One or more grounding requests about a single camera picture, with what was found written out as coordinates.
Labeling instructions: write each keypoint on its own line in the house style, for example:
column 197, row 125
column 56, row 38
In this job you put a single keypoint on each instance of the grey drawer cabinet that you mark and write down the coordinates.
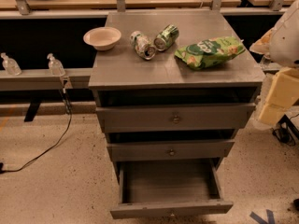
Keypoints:
column 121, row 78

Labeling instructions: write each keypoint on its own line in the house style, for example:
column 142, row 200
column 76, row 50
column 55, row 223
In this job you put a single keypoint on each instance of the grey drawer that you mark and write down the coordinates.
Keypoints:
column 169, row 189
column 155, row 118
column 170, row 150

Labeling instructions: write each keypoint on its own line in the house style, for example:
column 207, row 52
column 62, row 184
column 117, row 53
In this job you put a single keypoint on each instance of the white green soda can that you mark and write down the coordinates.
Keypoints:
column 142, row 45

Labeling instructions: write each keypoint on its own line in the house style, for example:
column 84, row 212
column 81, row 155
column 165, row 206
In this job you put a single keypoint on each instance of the top grey drawer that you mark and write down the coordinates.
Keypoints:
column 155, row 118

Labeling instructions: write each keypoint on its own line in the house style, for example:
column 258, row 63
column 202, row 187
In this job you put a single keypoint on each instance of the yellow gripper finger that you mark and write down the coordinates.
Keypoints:
column 284, row 88
column 270, row 114

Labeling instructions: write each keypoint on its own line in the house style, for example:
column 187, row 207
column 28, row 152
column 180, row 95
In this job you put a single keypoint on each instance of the green rice chip bag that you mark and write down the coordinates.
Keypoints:
column 210, row 52

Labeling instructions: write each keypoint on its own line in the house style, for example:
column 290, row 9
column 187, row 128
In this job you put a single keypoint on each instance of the clear water bottle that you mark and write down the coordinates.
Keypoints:
column 265, row 61

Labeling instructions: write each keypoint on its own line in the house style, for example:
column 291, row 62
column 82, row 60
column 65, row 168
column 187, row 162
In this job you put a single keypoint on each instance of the middle grey drawer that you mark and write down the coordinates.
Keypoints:
column 170, row 150

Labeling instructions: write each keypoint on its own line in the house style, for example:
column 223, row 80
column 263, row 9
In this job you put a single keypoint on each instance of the white ceramic bowl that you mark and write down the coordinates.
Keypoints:
column 102, row 38

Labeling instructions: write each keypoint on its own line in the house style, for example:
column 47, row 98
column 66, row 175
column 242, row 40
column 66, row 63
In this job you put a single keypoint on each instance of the grey shelf rail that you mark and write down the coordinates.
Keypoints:
column 43, row 79

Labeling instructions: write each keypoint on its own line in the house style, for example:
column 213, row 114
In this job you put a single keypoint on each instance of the bottom grey drawer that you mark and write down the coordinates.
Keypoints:
column 169, row 189

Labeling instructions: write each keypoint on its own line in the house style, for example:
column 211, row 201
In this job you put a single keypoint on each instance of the far left sanitizer bottle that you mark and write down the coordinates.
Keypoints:
column 10, row 65

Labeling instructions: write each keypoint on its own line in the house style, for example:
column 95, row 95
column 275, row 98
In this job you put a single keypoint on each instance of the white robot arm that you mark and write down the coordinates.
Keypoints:
column 284, row 44

